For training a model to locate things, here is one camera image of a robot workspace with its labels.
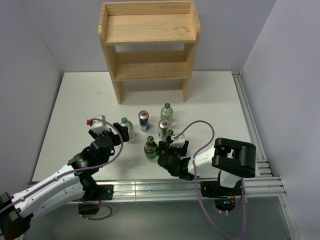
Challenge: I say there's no clear bottle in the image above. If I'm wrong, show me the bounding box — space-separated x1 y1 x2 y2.
120 117 135 141
160 102 174 125

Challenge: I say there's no wooden two-tier shelf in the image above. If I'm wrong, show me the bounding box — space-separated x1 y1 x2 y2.
98 0 201 104

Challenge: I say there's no aluminium frame rail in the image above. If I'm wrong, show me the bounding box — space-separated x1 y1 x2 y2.
97 177 286 203
231 70 272 176

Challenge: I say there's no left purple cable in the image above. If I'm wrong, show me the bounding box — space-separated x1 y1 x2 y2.
0 120 124 222

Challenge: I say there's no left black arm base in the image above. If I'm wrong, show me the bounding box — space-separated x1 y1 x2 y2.
77 184 114 216

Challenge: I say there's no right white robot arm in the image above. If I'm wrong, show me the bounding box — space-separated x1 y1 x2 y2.
157 137 256 195

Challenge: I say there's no purple cable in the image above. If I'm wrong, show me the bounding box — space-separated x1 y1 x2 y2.
0 120 124 222
174 120 248 240

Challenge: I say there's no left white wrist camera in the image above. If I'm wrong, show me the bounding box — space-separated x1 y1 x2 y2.
86 115 111 135

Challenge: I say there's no silver Red Bull can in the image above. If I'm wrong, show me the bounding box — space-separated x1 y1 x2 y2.
158 119 169 141

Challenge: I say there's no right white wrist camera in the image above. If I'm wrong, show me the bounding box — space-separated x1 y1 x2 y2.
169 133 186 148

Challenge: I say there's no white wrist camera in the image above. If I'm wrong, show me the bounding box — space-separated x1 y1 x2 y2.
169 133 186 148
86 115 111 135

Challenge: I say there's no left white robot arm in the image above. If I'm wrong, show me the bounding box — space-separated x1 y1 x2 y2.
0 118 129 240

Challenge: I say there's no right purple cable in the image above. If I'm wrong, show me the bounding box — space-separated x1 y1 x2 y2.
174 120 248 240

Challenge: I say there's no blue Red Bull can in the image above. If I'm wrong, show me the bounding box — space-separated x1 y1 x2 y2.
138 110 150 132

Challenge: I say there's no green bottle red label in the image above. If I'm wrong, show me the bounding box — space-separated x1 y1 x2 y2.
143 135 158 160

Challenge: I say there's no aluminium frame rail front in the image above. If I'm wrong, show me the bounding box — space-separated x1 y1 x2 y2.
97 177 286 203

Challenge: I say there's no green bottle yellow label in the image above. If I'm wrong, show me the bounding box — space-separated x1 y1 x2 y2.
163 129 174 146

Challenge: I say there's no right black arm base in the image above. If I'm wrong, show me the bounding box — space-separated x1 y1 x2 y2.
200 180 243 214

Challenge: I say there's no aluminium frame rail right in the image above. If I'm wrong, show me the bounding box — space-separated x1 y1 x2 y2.
231 70 272 176

